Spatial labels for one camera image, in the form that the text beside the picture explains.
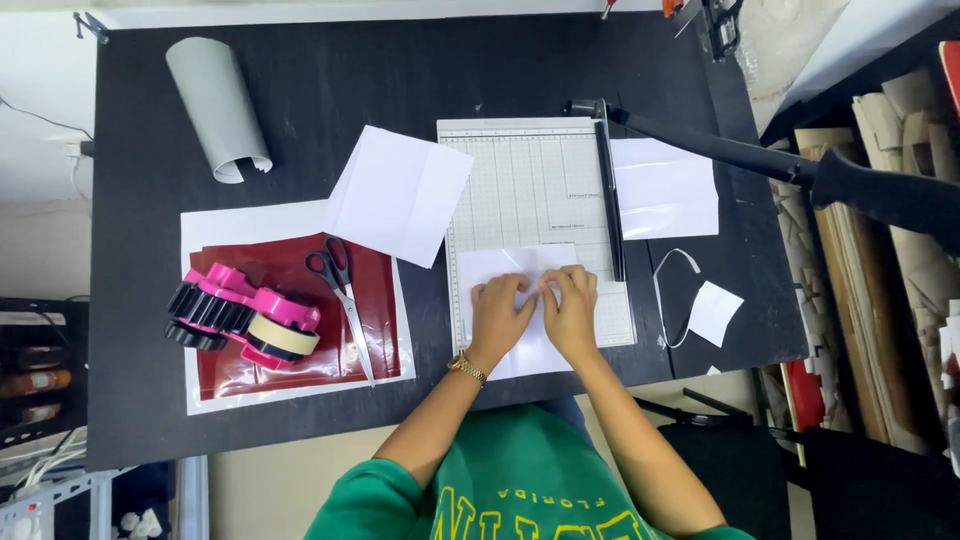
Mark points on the small white paper offcut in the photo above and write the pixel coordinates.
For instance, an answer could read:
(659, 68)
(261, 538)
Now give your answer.
(714, 312)

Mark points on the gold wristwatch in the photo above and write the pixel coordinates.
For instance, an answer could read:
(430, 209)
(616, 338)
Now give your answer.
(467, 367)

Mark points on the grey rolled sheet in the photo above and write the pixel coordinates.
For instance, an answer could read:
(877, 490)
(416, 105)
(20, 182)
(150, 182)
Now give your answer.
(217, 109)

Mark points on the black table clamp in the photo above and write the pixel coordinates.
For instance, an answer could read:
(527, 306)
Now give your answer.
(90, 26)

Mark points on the person's left hand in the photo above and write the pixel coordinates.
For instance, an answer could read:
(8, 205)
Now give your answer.
(495, 315)

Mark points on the white backing sheet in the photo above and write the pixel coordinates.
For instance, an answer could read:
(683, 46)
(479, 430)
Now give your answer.
(240, 221)

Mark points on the large creased white paper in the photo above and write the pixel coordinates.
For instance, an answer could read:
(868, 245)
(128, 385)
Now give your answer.
(397, 195)

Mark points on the person's right hand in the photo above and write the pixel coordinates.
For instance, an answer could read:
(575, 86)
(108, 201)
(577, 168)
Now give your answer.
(571, 315)

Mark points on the black shelf with bottles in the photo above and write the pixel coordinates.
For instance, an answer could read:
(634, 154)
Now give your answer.
(37, 367)

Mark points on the person's right fingers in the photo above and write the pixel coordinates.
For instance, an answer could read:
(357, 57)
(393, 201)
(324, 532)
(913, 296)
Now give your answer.
(562, 283)

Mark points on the dark red glossy sheet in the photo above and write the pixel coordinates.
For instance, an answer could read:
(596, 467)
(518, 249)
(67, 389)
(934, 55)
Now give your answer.
(292, 360)

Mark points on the shelf of cardboard pieces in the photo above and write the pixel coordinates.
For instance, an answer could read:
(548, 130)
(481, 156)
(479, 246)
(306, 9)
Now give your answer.
(877, 262)

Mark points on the small white paper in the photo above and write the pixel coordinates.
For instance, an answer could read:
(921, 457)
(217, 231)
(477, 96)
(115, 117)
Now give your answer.
(517, 300)

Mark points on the person's left fingers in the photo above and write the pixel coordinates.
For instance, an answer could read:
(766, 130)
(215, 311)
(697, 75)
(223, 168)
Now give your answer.
(517, 289)

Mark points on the black clamp tool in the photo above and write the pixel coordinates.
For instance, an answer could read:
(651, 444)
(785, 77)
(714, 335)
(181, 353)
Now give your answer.
(716, 26)

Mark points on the green printed shirt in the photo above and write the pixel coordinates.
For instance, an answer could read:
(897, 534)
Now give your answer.
(510, 487)

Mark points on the white paper strip loop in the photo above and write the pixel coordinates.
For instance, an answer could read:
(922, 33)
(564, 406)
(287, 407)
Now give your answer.
(660, 300)

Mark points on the black chair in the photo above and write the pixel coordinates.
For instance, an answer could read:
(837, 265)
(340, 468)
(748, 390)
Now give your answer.
(757, 465)

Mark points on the glossy white paper sheet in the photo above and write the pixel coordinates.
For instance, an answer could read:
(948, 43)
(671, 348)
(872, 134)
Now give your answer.
(664, 187)

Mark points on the white paper cutter board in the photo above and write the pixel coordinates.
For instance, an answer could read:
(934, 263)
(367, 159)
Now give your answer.
(532, 202)

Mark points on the pink tape dispenser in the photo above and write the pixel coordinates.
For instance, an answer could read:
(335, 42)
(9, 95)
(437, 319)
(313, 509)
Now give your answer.
(244, 315)

